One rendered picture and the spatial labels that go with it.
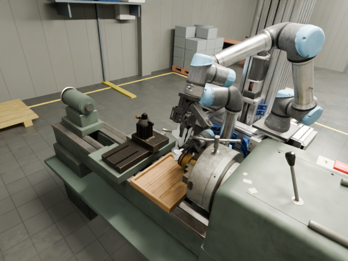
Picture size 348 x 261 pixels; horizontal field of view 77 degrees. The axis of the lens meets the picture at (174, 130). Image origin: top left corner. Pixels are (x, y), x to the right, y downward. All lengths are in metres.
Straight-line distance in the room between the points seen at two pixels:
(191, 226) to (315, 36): 0.98
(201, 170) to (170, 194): 0.35
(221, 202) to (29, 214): 2.03
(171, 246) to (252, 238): 0.70
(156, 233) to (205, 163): 0.71
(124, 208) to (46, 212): 1.05
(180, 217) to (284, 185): 0.54
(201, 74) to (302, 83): 0.55
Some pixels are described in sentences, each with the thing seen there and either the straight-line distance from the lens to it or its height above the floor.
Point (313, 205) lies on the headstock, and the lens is 0.89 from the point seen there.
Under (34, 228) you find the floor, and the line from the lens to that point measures 2.44.
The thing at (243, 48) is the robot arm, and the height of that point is 1.64.
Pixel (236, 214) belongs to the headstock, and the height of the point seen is 1.19.
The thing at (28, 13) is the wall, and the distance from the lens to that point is 4.74.
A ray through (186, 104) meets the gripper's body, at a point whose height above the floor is 1.46.
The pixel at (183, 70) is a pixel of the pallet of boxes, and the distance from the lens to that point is 6.22.
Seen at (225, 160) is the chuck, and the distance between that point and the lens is 0.96.
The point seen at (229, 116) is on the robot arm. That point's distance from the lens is 1.27.
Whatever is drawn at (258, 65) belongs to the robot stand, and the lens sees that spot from 1.52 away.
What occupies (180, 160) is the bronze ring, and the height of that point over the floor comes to 1.10.
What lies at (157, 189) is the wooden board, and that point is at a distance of 1.27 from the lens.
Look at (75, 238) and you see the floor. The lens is 2.24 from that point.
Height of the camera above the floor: 1.81
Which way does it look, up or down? 32 degrees down
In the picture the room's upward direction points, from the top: 4 degrees clockwise
